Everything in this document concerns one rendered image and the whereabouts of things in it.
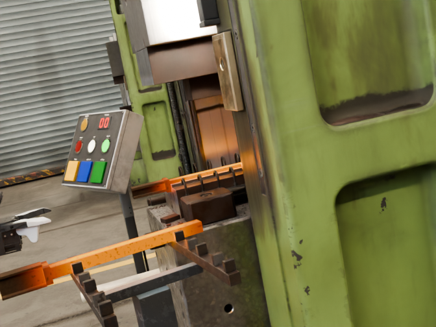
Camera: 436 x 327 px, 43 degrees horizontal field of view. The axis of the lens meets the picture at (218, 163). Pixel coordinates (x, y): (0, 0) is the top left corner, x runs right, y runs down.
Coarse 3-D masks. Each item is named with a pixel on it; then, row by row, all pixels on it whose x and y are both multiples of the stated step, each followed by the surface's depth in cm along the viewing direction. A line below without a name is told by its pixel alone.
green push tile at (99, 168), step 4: (96, 164) 193; (100, 164) 191; (104, 164) 189; (96, 168) 192; (100, 168) 190; (104, 168) 188; (92, 172) 193; (96, 172) 191; (100, 172) 189; (104, 172) 188; (92, 176) 193; (96, 176) 190; (100, 176) 189; (92, 180) 192; (96, 180) 190; (100, 180) 188
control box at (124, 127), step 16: (112, 112) 196; (128, 112) 191; (80, 128) 210; (96, 128) 202; (112, 128) 193; (128, 128) 191; (96, 144) 198; (112, 144) 190; (128, 144) 191; (80, 160) 204; (96, 160) 195; (112, 160) 187; (128, 160) 191; (64, 176) 210; (112, 176) 187; (128, 176) 191; (112, 192) 193
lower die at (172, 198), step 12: (240, 168) 156; (192, 180) 152; (204, 180) 152; (216, 180) 149; (228, 180) 150; (240, 180) 151; (180, 192) 147; (192, 192) 148; (168, 204) 164; (180, 216) 148
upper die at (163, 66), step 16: (160, 48) 141; (176, 48) 142; (192, 48) 143; (208, 48) 144; (144, 64) 149; (160, 64) 141; (176, 64) 142; (192, 64) 144; (208, 64) 145; (144, 80) 155; (160, 80) 142
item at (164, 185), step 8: (216, 168) 158; (224, 168) 156; (184, 176) 154; (192, 176) 154; (144, 184) 152; (152, 184) 151; (160, 184) 152; (168, 184) 151; (136, 192) 151; (144, 192) 151; (152, 192) 151; (160, 192) 152; (168, 192) 151
